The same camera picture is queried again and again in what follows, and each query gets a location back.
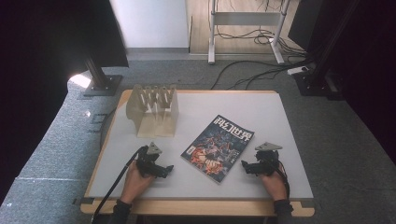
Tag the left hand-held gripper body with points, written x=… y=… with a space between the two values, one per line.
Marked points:
x=146 y=161

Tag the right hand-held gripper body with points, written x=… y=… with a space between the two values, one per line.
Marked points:
x=266 y=161

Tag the person's left hand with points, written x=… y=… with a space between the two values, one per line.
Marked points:
x=135 y=183

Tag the person's right hand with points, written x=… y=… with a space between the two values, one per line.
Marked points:
x=274 y=186

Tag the dark illustrated magazine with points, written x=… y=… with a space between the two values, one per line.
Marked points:
x=218 y=149

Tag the wooden book rack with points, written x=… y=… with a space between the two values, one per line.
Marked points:
x=155 y=112

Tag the black metal stand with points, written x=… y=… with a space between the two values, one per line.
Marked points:
x=317 y=68
x=101 y=79

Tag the white power strip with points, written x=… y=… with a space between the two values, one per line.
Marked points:
x=297 y=70

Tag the dark curtain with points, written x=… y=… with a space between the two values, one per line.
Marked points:
x=40 y=62
x=376 y=77

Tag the white metal desk frame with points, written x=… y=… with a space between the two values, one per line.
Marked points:
x=246 y=18

